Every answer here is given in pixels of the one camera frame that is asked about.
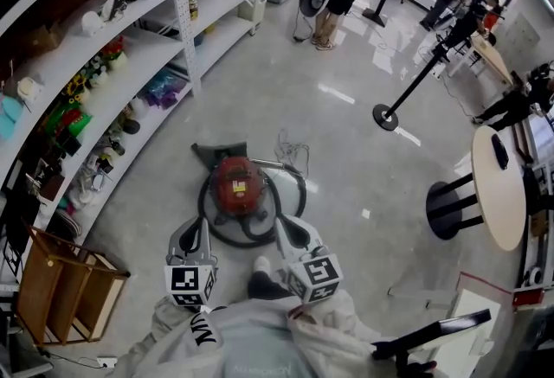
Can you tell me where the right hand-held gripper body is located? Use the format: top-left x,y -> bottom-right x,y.
280,242 -> 345,305

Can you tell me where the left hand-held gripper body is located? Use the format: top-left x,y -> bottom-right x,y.
163,253 -> 219,308

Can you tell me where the red vacuum cleaner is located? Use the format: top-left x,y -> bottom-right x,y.
201,154 -> 285,241

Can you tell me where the person's left forearm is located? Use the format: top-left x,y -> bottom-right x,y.
149,296 -> 217,351

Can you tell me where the person's right forearm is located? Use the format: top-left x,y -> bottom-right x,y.
287,288 -> 377,351

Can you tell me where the person's white shoe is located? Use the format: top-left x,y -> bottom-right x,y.
252,254 -> 273,277

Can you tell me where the person's leg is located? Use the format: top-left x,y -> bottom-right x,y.
246,270 -> 293,300

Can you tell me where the person's torso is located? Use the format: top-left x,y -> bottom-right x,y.
106,298 -> 438,378

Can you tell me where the black flat screen device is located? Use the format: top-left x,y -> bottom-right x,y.
370,308 -> 493,363

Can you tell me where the black coat stand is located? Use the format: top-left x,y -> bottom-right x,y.
371,0 -> 499,132

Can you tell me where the wooden rack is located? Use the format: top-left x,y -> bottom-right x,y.
15,225 -> 132,347

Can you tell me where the purple plastic bag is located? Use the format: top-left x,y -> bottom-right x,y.
143,69 -> 179,110

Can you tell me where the white rectangular table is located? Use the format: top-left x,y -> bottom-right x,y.
386,274 -> 504,365

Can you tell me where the green plastic basket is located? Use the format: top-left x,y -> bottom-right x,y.
46,101 -> 93,138

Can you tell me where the sunflower pot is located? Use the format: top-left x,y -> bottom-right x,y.
61,72 -> 93,106

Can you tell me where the white flower pot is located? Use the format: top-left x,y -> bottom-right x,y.
83,54 -> 109,88

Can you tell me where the round beige table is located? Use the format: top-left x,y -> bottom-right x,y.
425,125 -> 529,253

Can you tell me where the wide white metal shelf unit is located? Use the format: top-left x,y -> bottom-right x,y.
0,0 -> 204,252

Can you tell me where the red flower pot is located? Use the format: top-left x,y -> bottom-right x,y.
100,35 -> 130,71

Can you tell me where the teal spray bottle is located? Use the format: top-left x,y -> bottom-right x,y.
0,107 -> 23,140
0,93 -> 26,122

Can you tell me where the black handheld device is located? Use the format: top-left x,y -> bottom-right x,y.
490,132 -> 511,171

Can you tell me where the red box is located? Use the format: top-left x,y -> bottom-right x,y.
512,286 -> 546,308

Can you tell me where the white flower-shaped bowl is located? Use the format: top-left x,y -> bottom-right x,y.
16,76 -> 45,104

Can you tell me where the white round device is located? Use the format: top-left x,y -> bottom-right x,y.
522,265 -> 545,287

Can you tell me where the white waste bin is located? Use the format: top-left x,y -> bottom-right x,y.
236,0 -> 268,26

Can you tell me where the white rounded figurine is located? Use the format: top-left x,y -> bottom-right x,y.
80,10 -> 106,38

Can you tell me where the brown cardboard box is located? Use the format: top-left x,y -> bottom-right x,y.
20,22 -> 65,62

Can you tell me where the white and black device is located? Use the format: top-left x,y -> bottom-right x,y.
100,0 -> 130,23

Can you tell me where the long beige table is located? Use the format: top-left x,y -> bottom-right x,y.
447,30 -> 515,88

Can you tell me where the black vacuum hose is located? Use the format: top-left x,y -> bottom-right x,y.
196,159 -> 309,249

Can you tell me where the grey tangled power cable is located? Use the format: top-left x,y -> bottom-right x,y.
274,128 -> 312,179

